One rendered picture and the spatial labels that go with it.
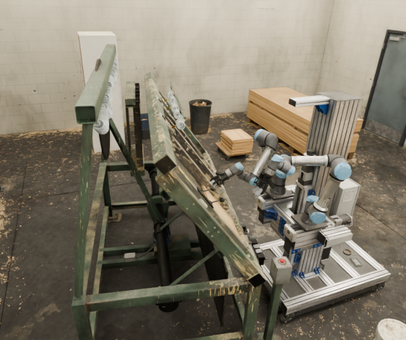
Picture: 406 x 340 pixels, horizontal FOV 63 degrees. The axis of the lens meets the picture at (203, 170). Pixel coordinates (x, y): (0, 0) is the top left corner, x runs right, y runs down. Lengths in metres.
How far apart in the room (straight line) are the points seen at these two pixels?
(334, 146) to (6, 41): 6.21
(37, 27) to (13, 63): 0.82
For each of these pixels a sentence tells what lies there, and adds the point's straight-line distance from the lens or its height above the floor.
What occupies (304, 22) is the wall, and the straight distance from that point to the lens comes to 9.27.
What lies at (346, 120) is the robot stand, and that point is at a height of 1.86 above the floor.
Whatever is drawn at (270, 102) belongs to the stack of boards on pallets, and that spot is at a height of 0.76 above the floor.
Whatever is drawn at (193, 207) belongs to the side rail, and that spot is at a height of 1.53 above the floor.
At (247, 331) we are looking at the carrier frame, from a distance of 3.11.
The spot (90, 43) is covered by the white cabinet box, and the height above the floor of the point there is 1.93.
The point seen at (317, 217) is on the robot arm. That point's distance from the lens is 2.75.
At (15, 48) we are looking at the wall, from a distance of 7.52.
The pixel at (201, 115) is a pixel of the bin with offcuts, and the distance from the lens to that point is 7.12.
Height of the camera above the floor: 2.72
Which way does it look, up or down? 28 degrees down
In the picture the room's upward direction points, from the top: 2 degrees clockwise
